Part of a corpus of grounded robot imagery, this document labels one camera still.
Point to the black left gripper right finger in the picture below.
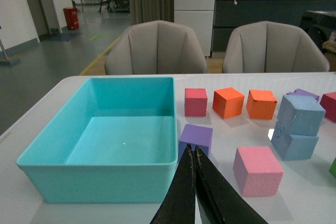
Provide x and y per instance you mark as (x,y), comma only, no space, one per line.
(220,201)

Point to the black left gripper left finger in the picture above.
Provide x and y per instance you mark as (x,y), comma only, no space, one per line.
(178,205)

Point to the light blue block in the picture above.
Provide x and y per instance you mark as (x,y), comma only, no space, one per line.
(292,147)
(300,115)

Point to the pink foam block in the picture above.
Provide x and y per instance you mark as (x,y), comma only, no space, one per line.
(257,171)

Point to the purple foam block front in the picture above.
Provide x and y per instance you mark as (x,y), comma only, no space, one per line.
(195,136)

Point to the teal plastic bin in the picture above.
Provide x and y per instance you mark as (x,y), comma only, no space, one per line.
(114,140)

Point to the orange foam block left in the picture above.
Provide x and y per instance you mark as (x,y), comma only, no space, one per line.
(228,102)

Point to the orange foam block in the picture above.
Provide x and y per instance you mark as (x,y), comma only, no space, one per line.
(261,104)
(228,102)

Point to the crimson foam block left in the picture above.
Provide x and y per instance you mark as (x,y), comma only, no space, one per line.
(195,102)

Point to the orange foam block right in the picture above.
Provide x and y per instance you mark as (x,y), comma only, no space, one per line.
(261,104)

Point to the green foam block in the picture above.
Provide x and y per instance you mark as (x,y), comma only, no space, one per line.
(332,169)

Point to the purple foam block notched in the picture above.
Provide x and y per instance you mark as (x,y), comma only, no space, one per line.
(304,93)

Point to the dark red foam block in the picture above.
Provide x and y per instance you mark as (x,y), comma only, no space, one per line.
(328,102)

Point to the left beige chair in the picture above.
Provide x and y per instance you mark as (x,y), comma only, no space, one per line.
(157,47)

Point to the beige chair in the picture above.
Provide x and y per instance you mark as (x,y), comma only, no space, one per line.
(157,47)
(269,47)

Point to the right beige chair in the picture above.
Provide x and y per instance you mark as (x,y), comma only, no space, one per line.
(269,47)

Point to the cardboard box with cushion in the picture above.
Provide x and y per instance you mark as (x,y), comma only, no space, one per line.
(329,46)

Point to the dark grey counter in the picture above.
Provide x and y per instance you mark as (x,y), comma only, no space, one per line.
(230,14)

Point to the black appliance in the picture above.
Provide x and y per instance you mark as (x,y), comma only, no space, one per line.
(319,25)

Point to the white drawer cabinet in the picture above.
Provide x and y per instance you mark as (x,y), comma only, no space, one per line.
(199,15)

